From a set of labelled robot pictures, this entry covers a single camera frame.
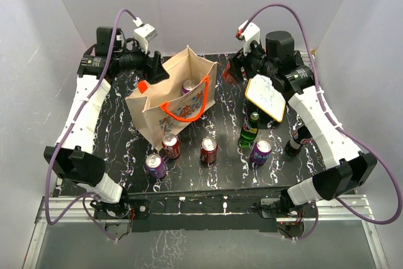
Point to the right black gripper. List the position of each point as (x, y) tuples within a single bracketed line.
[(238, 60)]

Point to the small whiteboard with orange frame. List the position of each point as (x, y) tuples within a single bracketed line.
[(261, 92)]

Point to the black marble pattern mat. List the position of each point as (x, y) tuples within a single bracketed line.
[(125, 150)]

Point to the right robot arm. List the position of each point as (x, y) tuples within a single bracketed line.
[(347, 166)]

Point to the green glass bottle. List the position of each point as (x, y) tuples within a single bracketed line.
[(249, 130)]

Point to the red coke can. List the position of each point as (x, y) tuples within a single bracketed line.
[(171, 145), (227, 75), (208, 151)]

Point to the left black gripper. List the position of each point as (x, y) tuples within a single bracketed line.
[(154, 69)]

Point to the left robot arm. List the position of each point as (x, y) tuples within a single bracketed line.
[(72, 158)]

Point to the dark Pepsi bottle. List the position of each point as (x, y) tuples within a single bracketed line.
[(300, 137)]

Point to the canvas bag with orange handles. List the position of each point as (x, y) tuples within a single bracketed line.
[(162, 108)]

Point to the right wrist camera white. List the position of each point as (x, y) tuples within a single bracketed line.
[(248, 33)]

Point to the purple fanta can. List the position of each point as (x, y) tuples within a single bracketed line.
[(187, 86), (156, 166), (260, 152)]

